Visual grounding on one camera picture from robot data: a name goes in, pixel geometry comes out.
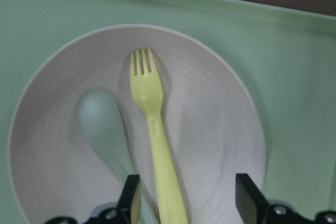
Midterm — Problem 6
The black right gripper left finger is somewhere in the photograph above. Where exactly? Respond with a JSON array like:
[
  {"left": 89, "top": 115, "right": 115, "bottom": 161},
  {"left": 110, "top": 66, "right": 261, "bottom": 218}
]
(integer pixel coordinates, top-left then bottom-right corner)
[{"left": 117, "top": 174, "right": 141, "bottom": 224}]

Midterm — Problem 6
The pale green plastic spoon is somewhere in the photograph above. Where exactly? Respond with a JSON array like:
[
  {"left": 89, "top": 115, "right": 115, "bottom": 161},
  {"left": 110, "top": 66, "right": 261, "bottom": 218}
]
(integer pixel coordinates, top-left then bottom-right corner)
[{"left": 77, "top": 87, "right": 158, "bottom": 224}]

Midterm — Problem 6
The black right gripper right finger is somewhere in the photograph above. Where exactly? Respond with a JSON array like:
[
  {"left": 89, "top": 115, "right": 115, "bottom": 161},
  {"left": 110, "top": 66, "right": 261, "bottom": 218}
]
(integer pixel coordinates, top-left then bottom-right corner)
[{"left": 235, "top": 173, "right": 269, "bottom": 224}]

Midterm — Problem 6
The yellow plastic fork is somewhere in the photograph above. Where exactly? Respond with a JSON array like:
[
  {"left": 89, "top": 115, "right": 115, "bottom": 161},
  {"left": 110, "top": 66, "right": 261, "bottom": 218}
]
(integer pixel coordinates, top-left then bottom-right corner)
[{"left": 130, "top": 47, "right": 188, "bottom": 223}]

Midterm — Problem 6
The light green plastic tray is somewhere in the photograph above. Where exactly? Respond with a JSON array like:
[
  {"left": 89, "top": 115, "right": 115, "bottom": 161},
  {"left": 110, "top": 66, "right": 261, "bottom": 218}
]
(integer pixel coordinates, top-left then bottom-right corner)
[{"left": 1, "top": 0, "right": 335, "bottom": 223}]

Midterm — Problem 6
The white round plate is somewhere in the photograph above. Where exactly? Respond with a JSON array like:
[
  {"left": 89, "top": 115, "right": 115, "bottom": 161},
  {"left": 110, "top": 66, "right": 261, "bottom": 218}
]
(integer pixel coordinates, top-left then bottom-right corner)
[{"left": 8, "top": 25, "right": 265, "bottom": 223}]

